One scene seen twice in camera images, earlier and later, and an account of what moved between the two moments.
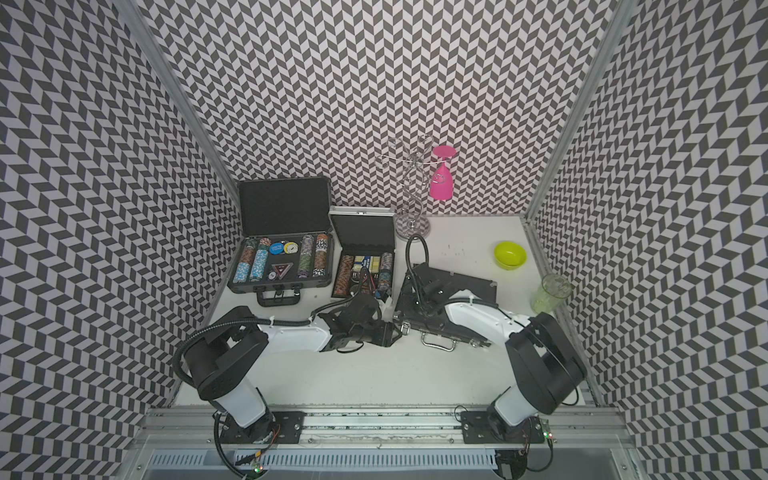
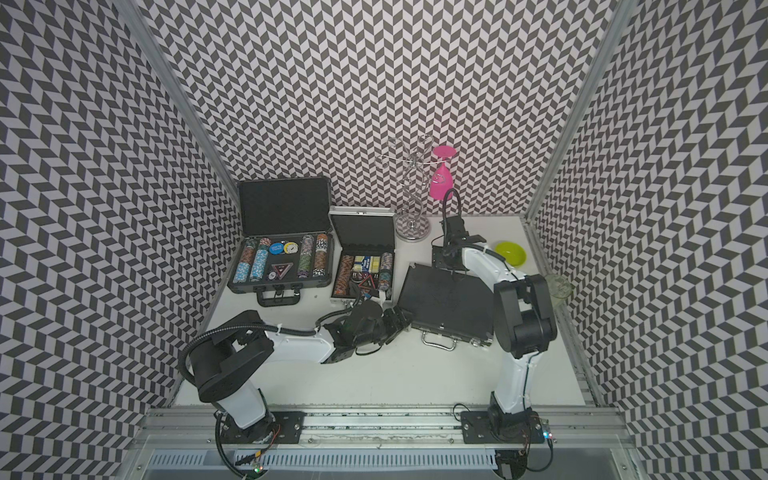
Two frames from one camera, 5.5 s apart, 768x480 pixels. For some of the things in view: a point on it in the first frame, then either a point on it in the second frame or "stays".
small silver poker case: (365, 236) stays
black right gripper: (407, 302) → (439, 259)
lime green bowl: (509, 255) stays
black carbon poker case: (426, 293) stays
